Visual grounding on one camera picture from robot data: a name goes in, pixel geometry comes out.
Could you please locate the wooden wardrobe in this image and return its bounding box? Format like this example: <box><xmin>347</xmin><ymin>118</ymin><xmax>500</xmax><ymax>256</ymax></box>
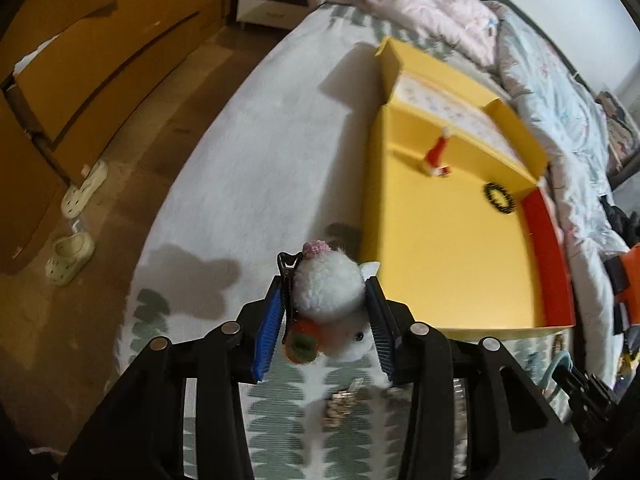
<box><xmin>0</xmin><ymin>0</ymin><xmax>236</xmax><ymax>276</ymax></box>

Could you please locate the yellow cardboard box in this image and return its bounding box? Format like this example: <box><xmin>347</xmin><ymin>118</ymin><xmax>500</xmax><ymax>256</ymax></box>
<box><xmin>359</xmin><ymin>36</ymin><xmax>577</xmax><ymax>343</ymax></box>

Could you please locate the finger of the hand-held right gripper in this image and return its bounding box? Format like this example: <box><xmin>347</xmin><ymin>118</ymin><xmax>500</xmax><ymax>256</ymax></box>
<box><xmin>567</xmin><ymin>365</ymin><xmax>623</xmax><ymax>466</ymax></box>

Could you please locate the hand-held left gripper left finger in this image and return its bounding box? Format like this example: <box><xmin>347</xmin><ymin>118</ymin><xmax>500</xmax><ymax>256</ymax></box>
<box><xmin>57</xmin><ymin>275</ymin><xmax>301</xmax><ymax>480</ymax></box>

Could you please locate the pale green slipper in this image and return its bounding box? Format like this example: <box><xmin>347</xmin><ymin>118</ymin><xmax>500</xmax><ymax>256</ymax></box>
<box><xmin>45</xmin><ymin>232</ymin><xmax>96</xmax><ymax>287</ymax></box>
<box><xmin>61</xmin><ymin>159</ymin><xmax>109</xmax><ymax>218</ymax></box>

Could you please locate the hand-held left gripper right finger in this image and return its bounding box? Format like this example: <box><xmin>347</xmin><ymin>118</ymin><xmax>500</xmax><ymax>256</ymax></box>
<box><xmin>364</xmin><ymin>277</ymin><xmax>591</xmax><ymax>480</ymax></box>

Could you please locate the black bead bracelet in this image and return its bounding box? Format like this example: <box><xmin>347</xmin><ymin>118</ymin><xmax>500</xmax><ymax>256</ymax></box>
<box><xmin>482</xmin><ymin>182</ymin><xmax>516</xmax><ymax>215</ymax></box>

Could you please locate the dark cloth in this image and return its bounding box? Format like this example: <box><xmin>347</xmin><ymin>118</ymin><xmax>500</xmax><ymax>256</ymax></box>
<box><xmin>597</xmin><ymin>195</ymin><xmax>633</xmax><ymax>251</ymax></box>

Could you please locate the patterned pillow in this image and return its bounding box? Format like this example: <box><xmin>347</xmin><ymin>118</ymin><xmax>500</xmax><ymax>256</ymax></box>
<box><xmin>595</xmin><ymin>91</ymin><xmax>640</xmax><ymax>176</ymax></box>

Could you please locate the white pompom hair clip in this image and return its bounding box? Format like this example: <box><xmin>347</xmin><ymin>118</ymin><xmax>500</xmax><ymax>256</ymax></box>
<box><xmin>277</xmin><ymin>240</ymin><xmax>381</xmax><ymax>365</ymax></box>

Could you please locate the gold chain bracelet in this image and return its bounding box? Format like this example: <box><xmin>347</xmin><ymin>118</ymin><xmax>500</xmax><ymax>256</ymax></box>
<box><xmin>322</xmin><ymin>380</ymin><xmax>363</xmax><ymax>431</ymax></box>

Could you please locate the red santa hat hair clip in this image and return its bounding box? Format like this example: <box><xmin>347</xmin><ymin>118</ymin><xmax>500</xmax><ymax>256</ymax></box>
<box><xmin>419</xmin><ymin>126</ymin><xmax>455</xmax><ymax>178</ymax></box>

